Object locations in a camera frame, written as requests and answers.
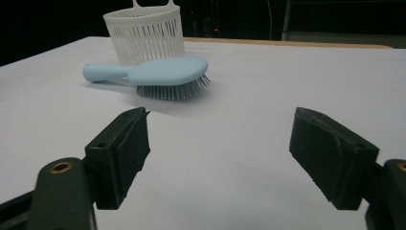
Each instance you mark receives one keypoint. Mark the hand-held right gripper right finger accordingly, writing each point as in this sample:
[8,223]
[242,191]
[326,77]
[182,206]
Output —
[328,159]

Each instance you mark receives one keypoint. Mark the wooden table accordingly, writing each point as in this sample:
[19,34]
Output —
[287,43]

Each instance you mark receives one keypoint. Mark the white slotted plastic basket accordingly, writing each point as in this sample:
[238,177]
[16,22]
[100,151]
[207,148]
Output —
[146,38]

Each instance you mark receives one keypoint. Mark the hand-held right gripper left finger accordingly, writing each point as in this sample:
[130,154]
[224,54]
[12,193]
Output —
[123,159]

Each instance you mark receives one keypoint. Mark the light blue hairbrush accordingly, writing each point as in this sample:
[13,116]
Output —
[166,73]

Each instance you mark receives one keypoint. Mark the white table cover sheet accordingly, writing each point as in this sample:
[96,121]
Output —
[223,159]

